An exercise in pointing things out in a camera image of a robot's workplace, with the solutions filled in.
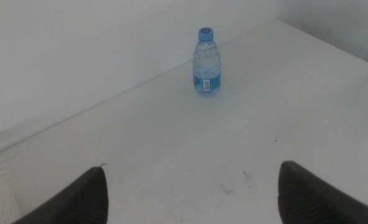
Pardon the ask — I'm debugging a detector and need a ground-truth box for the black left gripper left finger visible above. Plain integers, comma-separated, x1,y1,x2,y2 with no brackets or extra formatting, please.
11,166,109,224

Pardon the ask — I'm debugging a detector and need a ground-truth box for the clear water bottle blue cap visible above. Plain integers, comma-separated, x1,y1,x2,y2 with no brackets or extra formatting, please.
192,27,222,97

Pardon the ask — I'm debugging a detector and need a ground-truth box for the white perforated plastic basket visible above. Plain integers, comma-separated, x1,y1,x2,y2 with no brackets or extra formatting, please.
0,158,22,224

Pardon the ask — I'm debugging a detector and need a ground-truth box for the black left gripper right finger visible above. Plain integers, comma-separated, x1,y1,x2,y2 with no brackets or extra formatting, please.
277,160,368,224

